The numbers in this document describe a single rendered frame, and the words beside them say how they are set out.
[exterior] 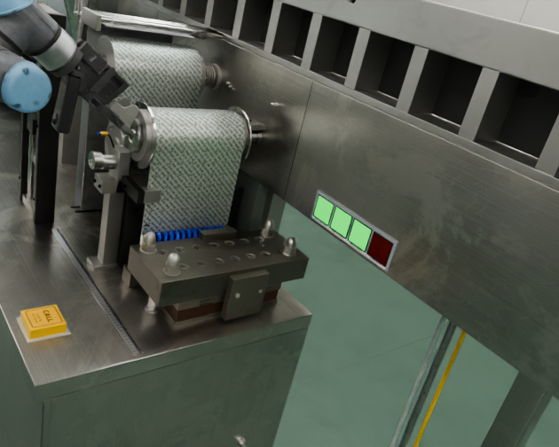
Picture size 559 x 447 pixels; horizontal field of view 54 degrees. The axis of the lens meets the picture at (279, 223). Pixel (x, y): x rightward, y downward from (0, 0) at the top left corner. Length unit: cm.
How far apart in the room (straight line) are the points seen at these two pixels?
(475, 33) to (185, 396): 94
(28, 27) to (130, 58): 39
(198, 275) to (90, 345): 25
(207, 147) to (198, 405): 60
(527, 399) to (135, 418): 80
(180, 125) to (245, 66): 32
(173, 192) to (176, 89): 31
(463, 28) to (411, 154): 24
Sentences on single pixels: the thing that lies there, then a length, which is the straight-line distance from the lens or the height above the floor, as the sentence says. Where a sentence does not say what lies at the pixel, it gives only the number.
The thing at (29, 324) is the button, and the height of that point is 92.
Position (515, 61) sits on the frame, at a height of 160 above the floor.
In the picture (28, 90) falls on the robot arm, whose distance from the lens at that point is 95.
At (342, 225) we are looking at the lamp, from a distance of 121.
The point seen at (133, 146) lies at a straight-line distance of 126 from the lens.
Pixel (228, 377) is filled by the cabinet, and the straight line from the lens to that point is 135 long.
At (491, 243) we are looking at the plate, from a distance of 100.
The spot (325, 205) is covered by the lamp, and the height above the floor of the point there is 120.
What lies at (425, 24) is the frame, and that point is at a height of 162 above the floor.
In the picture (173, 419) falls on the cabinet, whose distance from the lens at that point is 134.
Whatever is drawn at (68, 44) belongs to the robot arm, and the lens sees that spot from 112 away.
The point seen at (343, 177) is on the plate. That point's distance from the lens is 121.
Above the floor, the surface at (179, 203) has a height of 110.
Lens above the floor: 165
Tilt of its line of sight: 24 degrees down
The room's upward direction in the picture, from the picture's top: 14 degrees clockwise
